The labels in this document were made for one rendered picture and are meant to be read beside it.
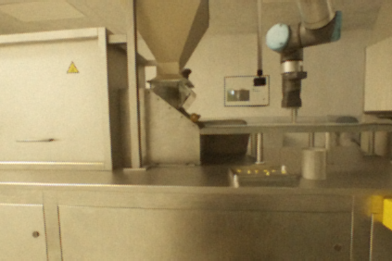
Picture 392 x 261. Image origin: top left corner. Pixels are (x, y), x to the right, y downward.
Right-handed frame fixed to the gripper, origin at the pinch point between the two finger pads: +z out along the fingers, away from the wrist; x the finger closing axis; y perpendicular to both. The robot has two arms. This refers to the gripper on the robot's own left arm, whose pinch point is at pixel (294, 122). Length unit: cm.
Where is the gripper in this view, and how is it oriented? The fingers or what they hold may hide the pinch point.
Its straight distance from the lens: 97.2
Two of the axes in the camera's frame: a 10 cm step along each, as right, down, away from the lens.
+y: 0.0, -0.7, 10.0
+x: -10.0, 0.2, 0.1
